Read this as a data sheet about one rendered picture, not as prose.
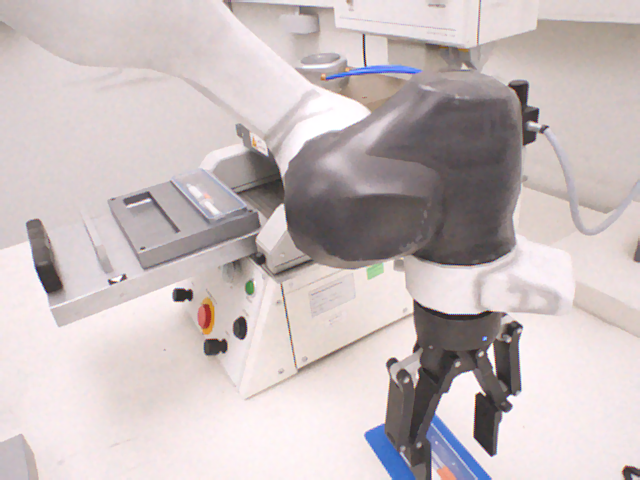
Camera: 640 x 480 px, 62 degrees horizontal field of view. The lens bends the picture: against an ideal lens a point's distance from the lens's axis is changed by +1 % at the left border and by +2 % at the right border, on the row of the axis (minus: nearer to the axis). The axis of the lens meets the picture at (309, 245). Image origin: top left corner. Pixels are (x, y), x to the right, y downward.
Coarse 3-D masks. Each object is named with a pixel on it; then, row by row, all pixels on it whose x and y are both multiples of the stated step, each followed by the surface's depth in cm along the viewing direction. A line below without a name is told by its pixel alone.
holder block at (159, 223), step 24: (144, 192) 81; (168, 192) 80; (120, 216) 74; (144, 216) 77; (168, 216) 73; (192, 216) 72; (240, 216) 70; (144, 240) 67; (168, 240) 66; (192, 240) 68; (216, 240) 69; (144, 264) 66
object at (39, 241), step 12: (36, 228) 70; (36, 240) 67; (48, 240) 75; (36, 252) 65; (48, 252) 65; (36, 264) 62; (48, 264) 62; (48, 276) 63; (48, 288) 63; (60, 288) 64
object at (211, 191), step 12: (180, 180) 81; (192, 180) 80; (204, 180) 80; (216, 180) 79; (192, 192) 76; (204, 192) 76; (216, 192) 75; (228, 192) 75; (204, 204) 72; (216, 204) 72; (228, 204) 71; (240, 204) 71
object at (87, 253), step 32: (96, 224) 79; (64, 256) 71; (96, 256) 70; (128, 256) 69; (192, 256) 67; (224, 256) 70; (64, 288) 64; (96, 288) 63; (128, 288) 65; (160, 288) 67; (64, 320) 62
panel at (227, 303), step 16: (208, 272) 86; (256, 272) 72; (192, 288) 92; (208, 288) 86; (224, 288) 81; (240, 288) 76; (256, 288) 72; (192, 304) 91; (208, 304) 85; (224, 304) 80; (240, 304) 76; (256, 304) 72; (224, 320) 80; (208, 336) 85; (224, 336) 80; (240, 352) 75; (224, 368) 79; (240, 368) 75
